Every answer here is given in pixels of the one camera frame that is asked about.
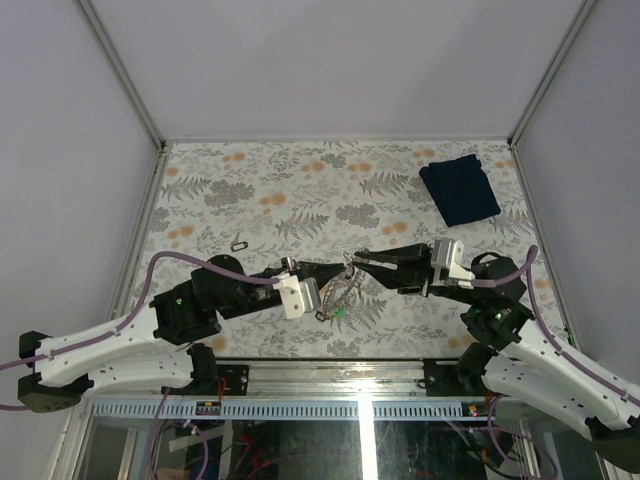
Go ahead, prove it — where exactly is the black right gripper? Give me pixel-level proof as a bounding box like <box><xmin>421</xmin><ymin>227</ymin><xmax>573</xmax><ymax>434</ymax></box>
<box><xmin>352</xmin><ymin>241</ymin><xmax>481</xmax><ymax>306</ymax></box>

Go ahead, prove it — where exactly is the large metal keyring disc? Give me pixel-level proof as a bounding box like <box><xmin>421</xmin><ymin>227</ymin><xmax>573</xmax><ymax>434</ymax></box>
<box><xmin>315</xmin><ymin>253</ymin><xmax>365</xmax><ymax>323</ymax></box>

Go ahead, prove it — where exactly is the key with black white tag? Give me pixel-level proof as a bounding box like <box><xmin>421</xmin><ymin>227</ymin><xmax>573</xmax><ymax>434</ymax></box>
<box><xmin>230</xmin><ymin>233</ymin><xmax>248</xmax><ymax>253</ymax></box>

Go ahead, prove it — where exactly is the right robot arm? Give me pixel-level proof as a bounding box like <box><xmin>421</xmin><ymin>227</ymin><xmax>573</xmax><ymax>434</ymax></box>
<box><xmin>354</xmin><ymin>238</ymin><xmax>639</xmax><ymax>474</ymax></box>

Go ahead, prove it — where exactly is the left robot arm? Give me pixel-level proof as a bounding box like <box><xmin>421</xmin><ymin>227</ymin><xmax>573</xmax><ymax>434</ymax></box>
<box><xmin>17</xmin><ymin>254</ymin><xmax>347</xmax><ymax>413</ymax></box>

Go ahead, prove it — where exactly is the dark blue folded cloth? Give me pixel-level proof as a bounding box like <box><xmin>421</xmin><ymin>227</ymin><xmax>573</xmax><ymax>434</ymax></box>
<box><xmin>419</xmin><ymin>154</ymin><xmax>501</xmax><ymax>227</ymax></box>

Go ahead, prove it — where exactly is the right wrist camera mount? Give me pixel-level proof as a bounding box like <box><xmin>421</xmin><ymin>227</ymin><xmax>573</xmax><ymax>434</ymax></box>
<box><xmin>430</xmin><ymin>238</ymin><xmax>475</xmax><ymax>289</ymax></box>

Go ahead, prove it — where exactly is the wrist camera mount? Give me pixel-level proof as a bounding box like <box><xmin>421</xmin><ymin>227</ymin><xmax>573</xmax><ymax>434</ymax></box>
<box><xmin>430</xmin><ymin>238</ymin><xmax>475</xmax><ymax>289</ymax></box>
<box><xmin>273</xmin><ymin>274</ymin><xmax>321</xmax><ymax>319</ymax></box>

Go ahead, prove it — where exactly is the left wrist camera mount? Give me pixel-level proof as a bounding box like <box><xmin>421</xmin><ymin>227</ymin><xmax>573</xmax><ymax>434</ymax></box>
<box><xmin>273</xmin><ymin>274</ymin><xmax>321</xmax><ymax>319</ymax></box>

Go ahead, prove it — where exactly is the metal base rail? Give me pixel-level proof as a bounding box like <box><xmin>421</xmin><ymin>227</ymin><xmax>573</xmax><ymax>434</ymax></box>
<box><xmin>217</xmin><ymin>358</ymin><xmax>483</xmax><ymax>400</ymax></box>

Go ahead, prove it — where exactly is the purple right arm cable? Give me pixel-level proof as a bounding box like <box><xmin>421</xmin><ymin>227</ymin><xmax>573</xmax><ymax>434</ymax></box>
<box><xmin>472</xmin><ymin>244</ymin><xmax>640</xmax><ymax>404</ymax></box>

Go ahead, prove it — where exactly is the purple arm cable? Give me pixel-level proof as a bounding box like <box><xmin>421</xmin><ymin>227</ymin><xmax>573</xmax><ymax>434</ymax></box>
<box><xmin>472</xmin><ymin>244</ymin><xmax>640</xmax><ymax>404</ymax></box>
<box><xmin>0</xmin><ymin>251</ymin><xmax>284</xmax><ymax>412</ymax></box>

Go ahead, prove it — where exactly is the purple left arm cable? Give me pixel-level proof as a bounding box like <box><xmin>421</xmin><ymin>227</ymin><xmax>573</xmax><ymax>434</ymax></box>
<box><xmin>0</xmin><ymin>251</ymin><xmax>284</xmax><ymax>412</ymax></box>

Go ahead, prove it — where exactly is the white slotted cable duct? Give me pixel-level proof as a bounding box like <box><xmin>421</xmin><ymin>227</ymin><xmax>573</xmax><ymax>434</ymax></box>
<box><xmin>92</xmin><ymin>398</ymin><xmax>486</xmax><ymax>421</ymax></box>

